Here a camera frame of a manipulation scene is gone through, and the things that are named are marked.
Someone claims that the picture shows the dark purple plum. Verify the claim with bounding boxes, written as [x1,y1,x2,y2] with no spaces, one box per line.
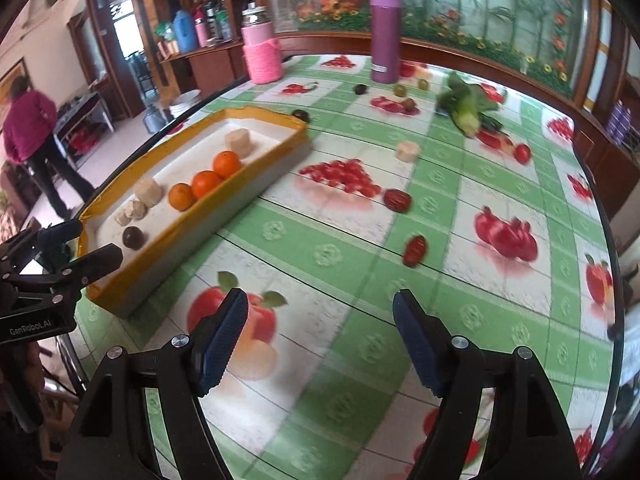
[122,226,145,250]

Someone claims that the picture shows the small beige piece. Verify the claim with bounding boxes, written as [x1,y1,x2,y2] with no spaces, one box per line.
[115,209,131,226]
[124,200,148,220]

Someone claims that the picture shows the round beige slice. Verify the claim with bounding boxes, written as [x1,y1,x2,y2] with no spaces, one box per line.
[134,178,164,208]

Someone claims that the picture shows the orange mandarin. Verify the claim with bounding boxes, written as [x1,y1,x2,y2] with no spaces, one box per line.
[191,170,222,200]
[167,182,198,212]
[212,150,243,180]

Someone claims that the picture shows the red jujube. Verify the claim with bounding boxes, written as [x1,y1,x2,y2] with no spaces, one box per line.
[402,234,428,268]
[383,188,412,214]

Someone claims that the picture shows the dark passion fruit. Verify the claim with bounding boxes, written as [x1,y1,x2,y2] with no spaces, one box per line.
[291,110,310,124]

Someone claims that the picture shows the seated person in purple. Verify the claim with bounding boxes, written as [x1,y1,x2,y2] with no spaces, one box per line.
[2,75,94,221]

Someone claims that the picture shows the white foam tray yellow tape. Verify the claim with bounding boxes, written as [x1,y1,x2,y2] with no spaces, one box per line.
[77,106,310,318]

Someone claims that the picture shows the metal kettle on floor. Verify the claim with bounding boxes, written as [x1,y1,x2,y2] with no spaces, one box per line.
[143,104,167,136]

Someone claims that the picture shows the white plastic bucket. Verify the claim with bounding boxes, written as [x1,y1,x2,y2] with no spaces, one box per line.
[169,89,201,117]

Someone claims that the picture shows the cherry tomato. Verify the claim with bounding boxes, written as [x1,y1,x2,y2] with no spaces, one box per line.
[513,144,532,166]

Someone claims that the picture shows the blue thermos jug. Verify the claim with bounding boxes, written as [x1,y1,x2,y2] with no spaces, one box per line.
[172,10,200,54]

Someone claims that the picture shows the pink bottle on cabinet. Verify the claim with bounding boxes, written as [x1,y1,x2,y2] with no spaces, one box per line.
[193,10,209,48]

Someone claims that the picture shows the pink jar knitted sleeve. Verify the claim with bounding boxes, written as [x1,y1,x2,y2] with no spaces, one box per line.
[241,2,283,84]

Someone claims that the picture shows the purple spray cans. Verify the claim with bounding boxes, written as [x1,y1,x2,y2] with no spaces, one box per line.
[605,100,631,146]

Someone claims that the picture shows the green bok choy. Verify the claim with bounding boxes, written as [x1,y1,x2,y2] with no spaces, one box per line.
[436,72,508,138]

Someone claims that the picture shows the small dark olive fruit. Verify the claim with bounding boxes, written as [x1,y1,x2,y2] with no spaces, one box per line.
[354,84,368,96]

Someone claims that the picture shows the brownish grape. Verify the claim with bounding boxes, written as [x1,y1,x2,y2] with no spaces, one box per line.
[402,98,416,113]

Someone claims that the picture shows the green grape left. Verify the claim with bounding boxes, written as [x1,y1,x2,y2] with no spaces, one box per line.
[393,84,407,98]

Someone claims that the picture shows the purple thermos bottle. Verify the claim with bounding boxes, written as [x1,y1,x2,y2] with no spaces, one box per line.
[370,0,402,84]

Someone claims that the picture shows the framed wall painting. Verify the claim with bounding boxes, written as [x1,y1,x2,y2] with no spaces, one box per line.
[0,57,32,111]

